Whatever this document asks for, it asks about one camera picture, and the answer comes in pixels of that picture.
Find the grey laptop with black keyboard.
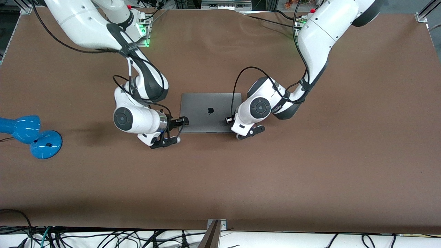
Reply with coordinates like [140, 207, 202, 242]
[180, 92, 242, 133]

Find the blue desk lamp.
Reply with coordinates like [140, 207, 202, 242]
[0, 115, 63, 159]

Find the grey power strip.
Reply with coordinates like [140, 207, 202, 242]
[201, 0, 253, 10]

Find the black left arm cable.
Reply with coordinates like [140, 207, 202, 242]
[230, 0, 312, 119]

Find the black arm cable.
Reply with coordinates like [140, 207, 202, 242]
[230, 0, 312, 119]
[30, 0, 185, 147]

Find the small metal table bracket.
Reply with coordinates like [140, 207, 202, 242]
[207, 219, 227, 230]

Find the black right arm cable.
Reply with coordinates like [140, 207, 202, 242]
[30, 0, 185, 147]

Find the teal floor cable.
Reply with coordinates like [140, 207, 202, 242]
[41, 227, 52, 248]

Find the black looped floor cable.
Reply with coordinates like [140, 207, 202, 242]
[0, 209, 34, 248]

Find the aluminium frame profile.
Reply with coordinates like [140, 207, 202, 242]
[415, 0, 441, 23]
[14, 0, 33, 15]

